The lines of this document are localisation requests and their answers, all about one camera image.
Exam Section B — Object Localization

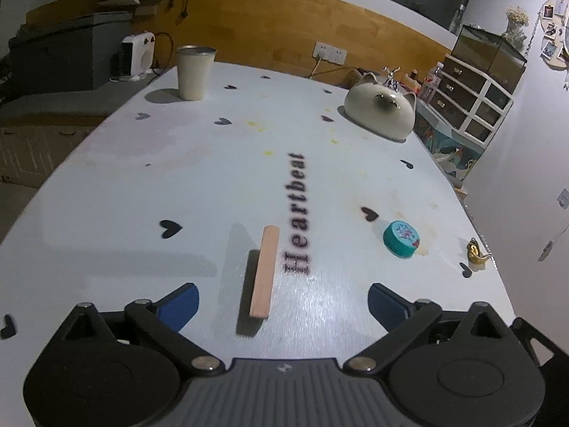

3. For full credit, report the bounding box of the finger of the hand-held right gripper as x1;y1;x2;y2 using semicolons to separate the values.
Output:
511;317;556;368

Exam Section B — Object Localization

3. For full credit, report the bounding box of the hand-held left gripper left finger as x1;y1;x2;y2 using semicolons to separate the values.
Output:
58;282;226;376

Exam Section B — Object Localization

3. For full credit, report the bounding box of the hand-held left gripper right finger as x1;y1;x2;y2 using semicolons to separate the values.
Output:
343;282;512;376

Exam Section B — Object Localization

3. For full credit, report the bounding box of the wooden ice cream stick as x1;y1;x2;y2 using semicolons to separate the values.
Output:
249;225;281;320

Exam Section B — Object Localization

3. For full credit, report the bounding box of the teal bottle cap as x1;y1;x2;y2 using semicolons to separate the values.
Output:
383;220;421;259

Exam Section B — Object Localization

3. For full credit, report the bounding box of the small gold ornament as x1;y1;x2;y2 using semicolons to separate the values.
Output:
465;239;492;271

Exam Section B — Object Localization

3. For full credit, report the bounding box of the teal patterned box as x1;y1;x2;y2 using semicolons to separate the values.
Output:
414;102;484;181

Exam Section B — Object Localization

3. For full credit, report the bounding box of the white ceramic cat figure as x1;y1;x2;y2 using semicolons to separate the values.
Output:
344;73;417;141

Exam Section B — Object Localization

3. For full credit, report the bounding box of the low wooden cabinet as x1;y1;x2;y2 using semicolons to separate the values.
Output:
0;116;104;184

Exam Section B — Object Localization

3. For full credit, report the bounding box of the plastic bottle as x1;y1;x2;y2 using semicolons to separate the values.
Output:
420;63;445;103

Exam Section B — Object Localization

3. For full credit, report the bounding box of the white drawer unit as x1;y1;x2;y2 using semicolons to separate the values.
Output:
429;52;515;145

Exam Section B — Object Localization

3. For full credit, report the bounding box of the small metal ornament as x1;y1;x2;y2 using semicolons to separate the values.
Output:
381;66;402;90

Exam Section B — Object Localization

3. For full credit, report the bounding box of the white cup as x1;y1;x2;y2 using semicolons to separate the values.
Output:
176;45;217;101

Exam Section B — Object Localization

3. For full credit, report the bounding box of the white fan heater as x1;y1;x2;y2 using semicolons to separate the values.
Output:
118;32;156;82

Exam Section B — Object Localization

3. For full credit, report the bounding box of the glass tank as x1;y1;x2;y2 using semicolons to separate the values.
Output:
451;23;528;92

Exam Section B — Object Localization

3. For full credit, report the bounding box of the grey cabinet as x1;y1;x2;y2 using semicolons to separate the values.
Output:
8;11;134;99

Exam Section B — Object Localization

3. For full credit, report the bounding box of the dried flower vase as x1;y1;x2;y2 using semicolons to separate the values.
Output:
504;5;531;44

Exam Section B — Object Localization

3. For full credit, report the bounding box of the hanging card on string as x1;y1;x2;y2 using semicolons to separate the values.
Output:
538;227;569;262

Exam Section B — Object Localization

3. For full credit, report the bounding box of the white power cable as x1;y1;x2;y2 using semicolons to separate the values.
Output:
308;57;354;80

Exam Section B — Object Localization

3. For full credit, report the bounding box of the black heater cable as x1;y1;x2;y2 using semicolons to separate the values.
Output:
151;32;175;74

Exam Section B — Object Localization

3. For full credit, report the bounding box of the white wall socket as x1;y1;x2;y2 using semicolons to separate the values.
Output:
312;41;348;65

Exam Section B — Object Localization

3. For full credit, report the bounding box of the photo wall board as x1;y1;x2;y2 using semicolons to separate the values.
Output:
537;0;569;70

